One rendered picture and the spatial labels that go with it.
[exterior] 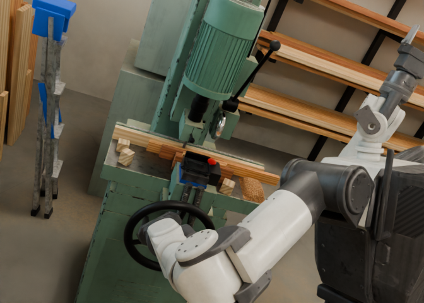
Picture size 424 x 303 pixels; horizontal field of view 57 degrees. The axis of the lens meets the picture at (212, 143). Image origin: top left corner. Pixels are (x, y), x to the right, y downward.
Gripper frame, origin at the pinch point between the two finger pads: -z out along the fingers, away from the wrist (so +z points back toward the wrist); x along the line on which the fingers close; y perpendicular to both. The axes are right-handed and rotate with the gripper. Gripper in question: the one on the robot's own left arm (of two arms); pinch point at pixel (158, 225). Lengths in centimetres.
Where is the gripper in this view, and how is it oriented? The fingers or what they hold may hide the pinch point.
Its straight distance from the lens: 114.2
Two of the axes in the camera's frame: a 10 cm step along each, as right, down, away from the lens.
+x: 8.7, -4.4, 2.1
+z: 2.4, 0.1, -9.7
